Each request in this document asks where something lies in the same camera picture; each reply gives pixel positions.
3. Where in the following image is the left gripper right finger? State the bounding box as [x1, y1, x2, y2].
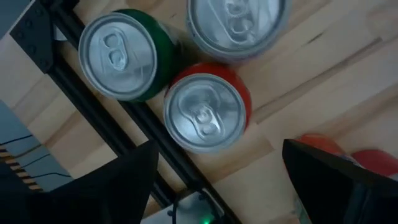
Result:
[282, 138, 398, 224]

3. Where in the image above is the red Fanta strawberry can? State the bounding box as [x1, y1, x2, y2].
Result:
[162, 62, 253, 156]

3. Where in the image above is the grey arm base box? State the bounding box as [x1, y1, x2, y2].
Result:
[139, 189, 225, 224]

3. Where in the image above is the green Sprite can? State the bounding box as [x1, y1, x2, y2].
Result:
[77, 8, 177, 103]

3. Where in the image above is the orange black striped tape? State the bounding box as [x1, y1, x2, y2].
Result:
[0, 143, 43, 192]

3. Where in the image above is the red white Spindrift can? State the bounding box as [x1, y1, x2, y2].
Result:
[351, 148, 398, 179]

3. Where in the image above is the black frame corner bracket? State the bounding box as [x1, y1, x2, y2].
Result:
[9, 0, 56, 75]

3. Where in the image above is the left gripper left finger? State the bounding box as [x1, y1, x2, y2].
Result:
[0, 139, 160, 224]

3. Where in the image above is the silver grey soda can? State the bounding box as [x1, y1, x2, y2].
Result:
[185, 0, 293, 65]

